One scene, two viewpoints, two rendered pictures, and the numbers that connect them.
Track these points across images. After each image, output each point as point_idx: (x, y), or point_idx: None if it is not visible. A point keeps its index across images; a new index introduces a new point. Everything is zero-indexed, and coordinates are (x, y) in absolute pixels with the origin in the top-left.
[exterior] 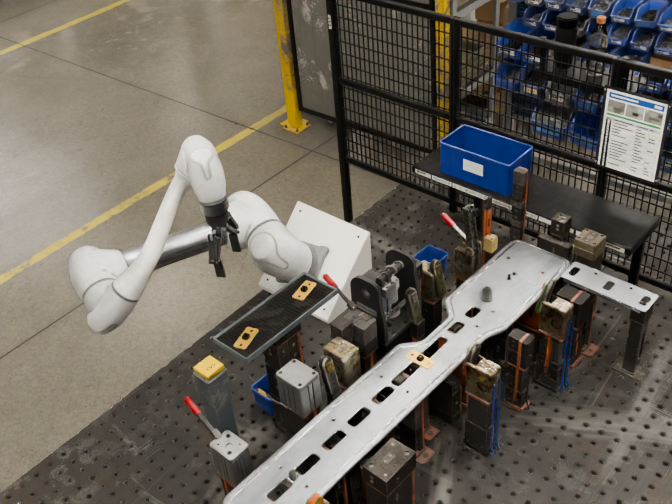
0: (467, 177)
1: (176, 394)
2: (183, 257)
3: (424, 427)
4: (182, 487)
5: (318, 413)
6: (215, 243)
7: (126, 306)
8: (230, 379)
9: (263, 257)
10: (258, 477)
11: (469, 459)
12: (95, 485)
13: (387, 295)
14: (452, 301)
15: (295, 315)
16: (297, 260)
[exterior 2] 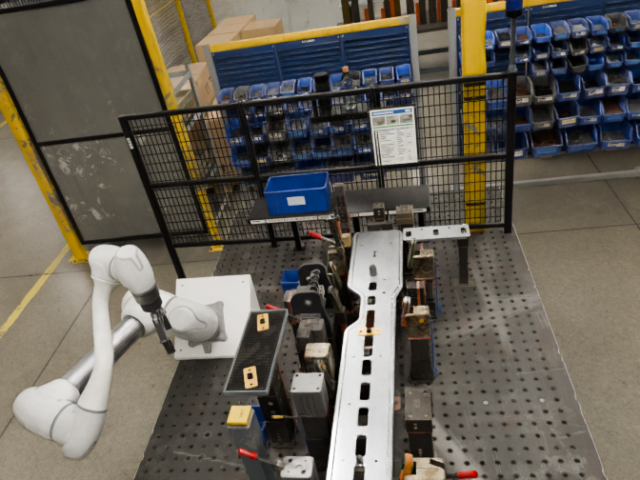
0: (293, 210)
1: (170, 474)
2: (116, 359)
3: None
4: None
5: (328, 409)
6: (161, 324)
7: (101, 418)
8: (208, 436)
9: (187, 326)
10: (333, 478)
11: (425, 388)
12: None
13: (323, 296)
14: (353, 286)
15: (272, 342)
16: (210, 318)
